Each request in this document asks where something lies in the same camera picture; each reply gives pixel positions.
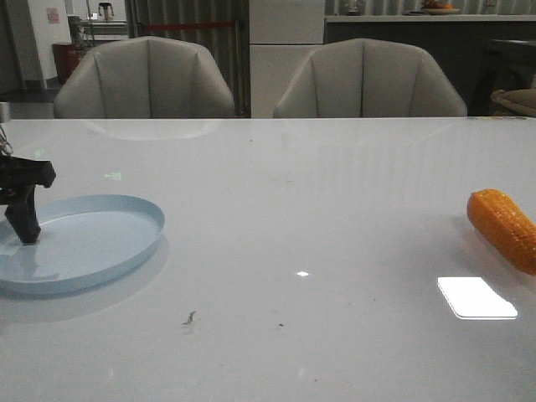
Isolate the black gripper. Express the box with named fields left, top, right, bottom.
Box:
left=1, top=156, right=56, bottom=245

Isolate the light blue round plate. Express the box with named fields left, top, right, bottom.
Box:
left=1, top=194, right=165, bottom=295

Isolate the orange toy corn cob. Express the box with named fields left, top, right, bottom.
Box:
left=466, top=188, right=535, bottom=276

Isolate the red trash bin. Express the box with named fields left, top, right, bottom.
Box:
left=52, top=43, right=80, bottom=84

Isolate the left beige upholstered chair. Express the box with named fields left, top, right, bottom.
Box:
left=54, top=36, right=235, bottom=119

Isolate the beige upholstered chair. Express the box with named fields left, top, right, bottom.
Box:
left=54, top=36, right=235, bottom=119
left=273, top=39, right=466, bottom=118

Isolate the red barrier belt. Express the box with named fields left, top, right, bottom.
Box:
left=138, top=19, right=243, bottom=31

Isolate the white cabinet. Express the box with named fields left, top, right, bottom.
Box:
left=249, top=0, right=325, bottom=118

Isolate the right beige upholstered chair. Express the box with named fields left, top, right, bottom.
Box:
left=273, top=39, right=466, bottom=118

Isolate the fruit bowl on counter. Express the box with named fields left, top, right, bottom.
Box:
left=421, top=0, right=460, bottom=15

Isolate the dark counter with light top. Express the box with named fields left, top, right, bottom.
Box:
left=324, top=15, right=535, bottom=110

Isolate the dark wooden chair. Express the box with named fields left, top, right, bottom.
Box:
left=468, top=39, right=535, bottom=116

